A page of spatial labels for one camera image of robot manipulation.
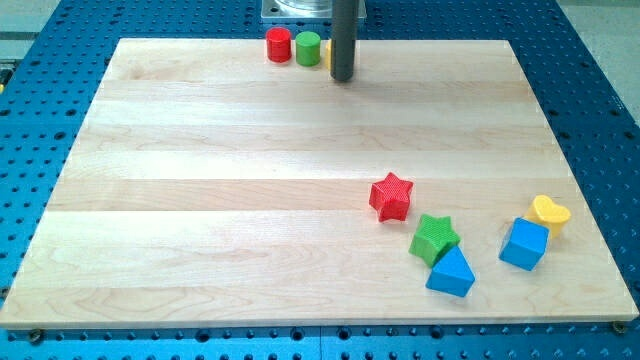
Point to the red star block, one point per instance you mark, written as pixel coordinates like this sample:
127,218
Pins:
391,198

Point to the light wooden board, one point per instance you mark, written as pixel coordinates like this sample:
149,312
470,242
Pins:
209,187

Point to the green star block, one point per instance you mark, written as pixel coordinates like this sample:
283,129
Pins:
433,238

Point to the yellow block behind rod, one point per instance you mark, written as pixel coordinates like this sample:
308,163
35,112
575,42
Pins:
328,54

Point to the green cylinder block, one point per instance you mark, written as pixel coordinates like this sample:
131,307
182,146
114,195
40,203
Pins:
308,48

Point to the red cylinder block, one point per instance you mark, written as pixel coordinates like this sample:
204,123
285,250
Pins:
278,42

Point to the blue triangle block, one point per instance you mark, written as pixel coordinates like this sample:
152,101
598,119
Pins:
452,274

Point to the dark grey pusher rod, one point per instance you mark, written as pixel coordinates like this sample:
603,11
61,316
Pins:
343,39

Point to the blue cube block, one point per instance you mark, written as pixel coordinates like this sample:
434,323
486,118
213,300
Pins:
524,244

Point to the yellow heart block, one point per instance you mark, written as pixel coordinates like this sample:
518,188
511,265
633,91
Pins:
545,212

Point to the blue perforated table plate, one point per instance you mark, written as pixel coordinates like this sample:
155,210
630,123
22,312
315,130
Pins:
49,93

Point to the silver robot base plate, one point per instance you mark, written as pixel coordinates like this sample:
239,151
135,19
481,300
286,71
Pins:
290,9

